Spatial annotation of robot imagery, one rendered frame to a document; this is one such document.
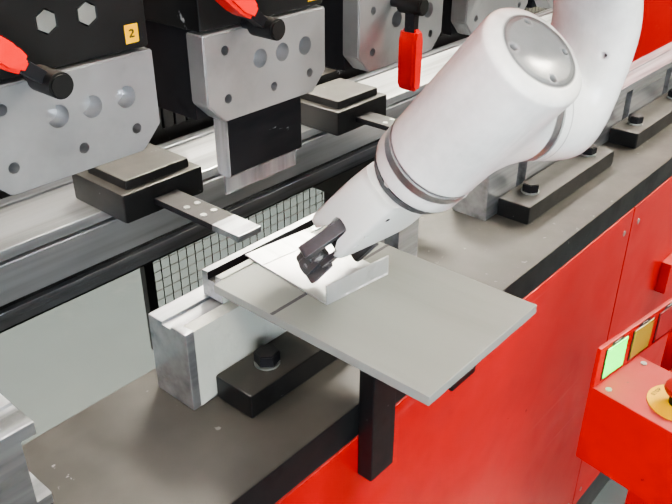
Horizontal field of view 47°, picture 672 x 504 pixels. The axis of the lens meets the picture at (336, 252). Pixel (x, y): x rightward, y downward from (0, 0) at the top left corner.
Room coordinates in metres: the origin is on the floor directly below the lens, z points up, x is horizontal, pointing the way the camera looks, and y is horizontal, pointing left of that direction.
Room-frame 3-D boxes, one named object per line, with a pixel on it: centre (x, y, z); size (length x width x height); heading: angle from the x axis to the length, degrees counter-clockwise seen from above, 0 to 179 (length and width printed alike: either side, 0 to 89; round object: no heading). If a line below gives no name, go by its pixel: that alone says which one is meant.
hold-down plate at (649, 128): (1.46, -0.63, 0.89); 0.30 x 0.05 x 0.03; 139
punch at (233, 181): (0.74, 0.08, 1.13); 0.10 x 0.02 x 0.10; 139
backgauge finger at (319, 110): (1.14, -0.06, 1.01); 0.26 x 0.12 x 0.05; 49
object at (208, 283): (0.75, 0.06, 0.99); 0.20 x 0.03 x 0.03; 139
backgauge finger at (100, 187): (0.85, 0.19, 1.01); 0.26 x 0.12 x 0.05; 49
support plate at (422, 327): (0.64, -0.04, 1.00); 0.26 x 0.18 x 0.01; 49
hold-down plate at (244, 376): (0.73, 0.01, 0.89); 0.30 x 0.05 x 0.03; 139
